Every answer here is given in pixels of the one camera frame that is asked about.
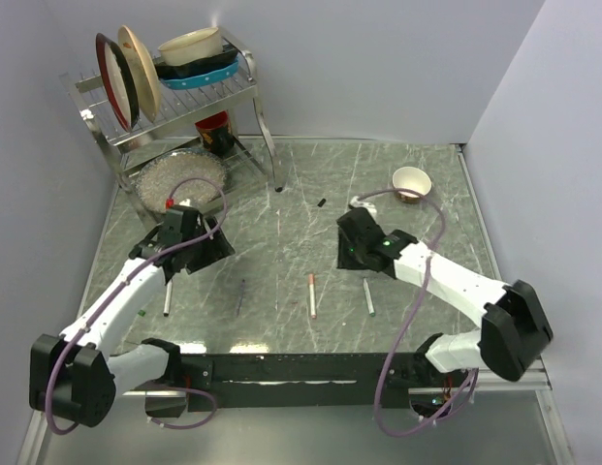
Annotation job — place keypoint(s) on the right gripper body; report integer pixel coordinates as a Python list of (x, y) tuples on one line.
[(361, 253)]

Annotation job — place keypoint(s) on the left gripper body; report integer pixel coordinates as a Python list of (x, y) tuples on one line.
[(199, 232)]

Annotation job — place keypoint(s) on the green marker pen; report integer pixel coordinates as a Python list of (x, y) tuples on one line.
[(368, 298)]

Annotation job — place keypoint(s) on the pink marker pen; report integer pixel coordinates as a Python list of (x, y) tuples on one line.
[(312, 297)]

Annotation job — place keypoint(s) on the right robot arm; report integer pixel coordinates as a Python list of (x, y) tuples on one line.
[(511, 327)]

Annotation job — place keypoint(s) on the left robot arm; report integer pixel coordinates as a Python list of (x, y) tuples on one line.
[(75, 375)]

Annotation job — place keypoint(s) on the purple pen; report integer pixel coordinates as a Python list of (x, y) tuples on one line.
[(240, 296)]

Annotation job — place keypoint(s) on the black tipped white pen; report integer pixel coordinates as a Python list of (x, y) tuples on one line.
[(168, 299)]

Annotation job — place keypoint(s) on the clear glass plate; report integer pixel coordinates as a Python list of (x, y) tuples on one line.
[(183, 173)]

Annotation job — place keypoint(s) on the small cream bowl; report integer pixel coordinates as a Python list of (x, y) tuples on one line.
[(411, 181)]

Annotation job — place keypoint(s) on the steel dish rack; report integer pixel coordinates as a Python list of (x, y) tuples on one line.
[(179, 110)]

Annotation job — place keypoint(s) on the red black cup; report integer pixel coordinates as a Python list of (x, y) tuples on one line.
[(216, 133)]

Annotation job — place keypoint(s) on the black base bar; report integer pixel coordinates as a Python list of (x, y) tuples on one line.
[(307, 380)]

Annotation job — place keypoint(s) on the blue dotted dish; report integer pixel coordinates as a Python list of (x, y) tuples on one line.
[(201, 80)]

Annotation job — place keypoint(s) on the red black rimmed plate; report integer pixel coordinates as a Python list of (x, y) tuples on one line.
[(118, 82)]

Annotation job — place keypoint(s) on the beige plate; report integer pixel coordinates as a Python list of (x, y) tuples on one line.
[(143, 72)]

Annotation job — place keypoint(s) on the black tray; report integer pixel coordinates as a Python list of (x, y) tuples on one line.
[(198, 67)]

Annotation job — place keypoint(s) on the cream bowl on rack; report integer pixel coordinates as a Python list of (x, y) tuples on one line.
[(192, 46)]

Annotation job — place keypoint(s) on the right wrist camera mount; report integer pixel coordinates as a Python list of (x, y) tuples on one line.
[(357, 202)]

